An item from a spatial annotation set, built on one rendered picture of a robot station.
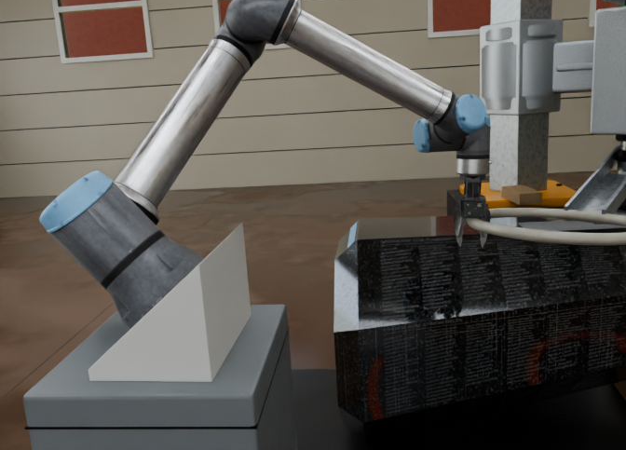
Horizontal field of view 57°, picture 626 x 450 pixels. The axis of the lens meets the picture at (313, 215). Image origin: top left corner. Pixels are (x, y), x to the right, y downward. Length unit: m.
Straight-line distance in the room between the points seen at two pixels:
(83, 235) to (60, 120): 8.09
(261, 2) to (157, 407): 0.87
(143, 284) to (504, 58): 2.07
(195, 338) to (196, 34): 7.53
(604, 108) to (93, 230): 1.73
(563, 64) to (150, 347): 2.25
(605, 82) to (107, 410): 1.84
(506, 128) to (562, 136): 5.66
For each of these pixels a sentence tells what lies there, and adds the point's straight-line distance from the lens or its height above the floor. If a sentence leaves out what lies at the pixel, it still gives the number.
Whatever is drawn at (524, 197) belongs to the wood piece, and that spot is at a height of 0.81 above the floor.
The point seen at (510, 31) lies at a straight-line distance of 2.78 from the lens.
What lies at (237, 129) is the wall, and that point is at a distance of 8.24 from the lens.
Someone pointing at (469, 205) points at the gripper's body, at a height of 0.98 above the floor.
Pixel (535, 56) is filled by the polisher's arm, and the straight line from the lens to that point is 2.77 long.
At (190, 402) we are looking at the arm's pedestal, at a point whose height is 0.84.
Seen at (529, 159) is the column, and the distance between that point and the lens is 2.87.
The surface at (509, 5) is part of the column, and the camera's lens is 2.86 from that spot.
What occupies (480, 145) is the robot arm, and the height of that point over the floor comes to 1.14.
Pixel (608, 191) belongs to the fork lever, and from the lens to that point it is 2.13.
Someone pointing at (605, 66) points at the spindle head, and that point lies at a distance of 2.23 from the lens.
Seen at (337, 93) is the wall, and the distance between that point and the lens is 8.03.
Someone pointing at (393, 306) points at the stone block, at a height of 0.63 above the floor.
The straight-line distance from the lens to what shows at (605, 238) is 1.53.
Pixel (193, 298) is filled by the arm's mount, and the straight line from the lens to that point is 0.97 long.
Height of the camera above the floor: 1.32
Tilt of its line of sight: 12 degrees down
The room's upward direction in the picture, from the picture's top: 4 degrees counter-clockwise
